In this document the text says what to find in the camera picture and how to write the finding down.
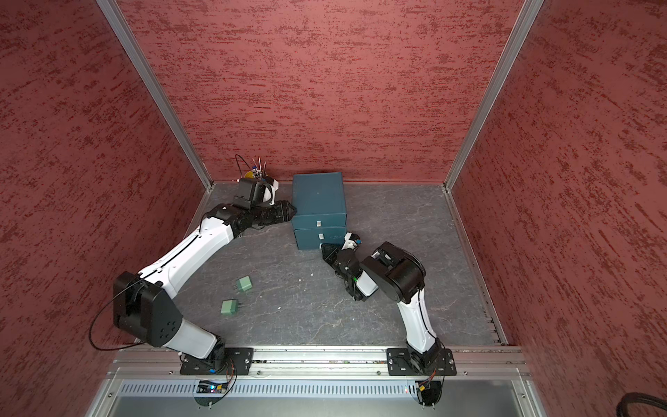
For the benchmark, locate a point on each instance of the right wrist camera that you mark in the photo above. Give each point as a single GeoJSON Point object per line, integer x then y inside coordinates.
{"type": "Point", "coordinates": [351, 241]}

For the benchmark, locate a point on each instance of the green plug upper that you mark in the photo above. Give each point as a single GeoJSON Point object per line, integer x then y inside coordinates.
{"type": "Point", "coordinates": [245, 284]}

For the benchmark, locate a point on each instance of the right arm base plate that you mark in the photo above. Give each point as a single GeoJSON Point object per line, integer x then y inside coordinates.
{"type": "Point", "coordinates": [404, 362]}

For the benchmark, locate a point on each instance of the green plug lower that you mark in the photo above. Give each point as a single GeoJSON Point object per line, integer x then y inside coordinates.
{"type": "Point", "coordinates": [229, 307]}

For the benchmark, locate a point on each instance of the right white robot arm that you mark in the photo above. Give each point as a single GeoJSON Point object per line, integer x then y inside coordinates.
{"type": "Point", "coordinates": [402, 278]}

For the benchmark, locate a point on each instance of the aluminium front rail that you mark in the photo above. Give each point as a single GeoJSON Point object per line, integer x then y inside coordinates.
{"type": "Point", "coordinates": [330, 363]}

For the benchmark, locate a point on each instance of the pens in bucket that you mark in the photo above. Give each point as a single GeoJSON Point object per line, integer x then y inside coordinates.
{"type": "Point", "coordinates": [259, 169]}

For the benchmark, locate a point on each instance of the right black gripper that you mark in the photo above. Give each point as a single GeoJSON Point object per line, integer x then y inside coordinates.
{"type": "Point", "coordinates": [329, 256]}

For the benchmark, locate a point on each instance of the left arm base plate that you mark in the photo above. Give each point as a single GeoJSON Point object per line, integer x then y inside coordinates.
{"type": "Point", "coordinates": [225, 361]}

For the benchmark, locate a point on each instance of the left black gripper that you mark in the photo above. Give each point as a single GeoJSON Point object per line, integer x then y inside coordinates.
{"type": "Point", "coordinates": [282, 211]}

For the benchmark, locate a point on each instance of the teal drawer cabinet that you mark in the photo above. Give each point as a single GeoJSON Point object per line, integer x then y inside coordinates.
{"type": "Point", "coordinates": [321, 216]}

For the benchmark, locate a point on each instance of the green plug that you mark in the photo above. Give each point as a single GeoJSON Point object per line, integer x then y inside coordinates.
{"type": "Point", "coordinates": [229, 307]}
{"type": "Point", "coordinates": [245, 284]}

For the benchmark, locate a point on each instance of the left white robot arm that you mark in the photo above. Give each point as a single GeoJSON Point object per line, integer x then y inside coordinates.
{"type": "Point", "coordinates": [143, 304]}

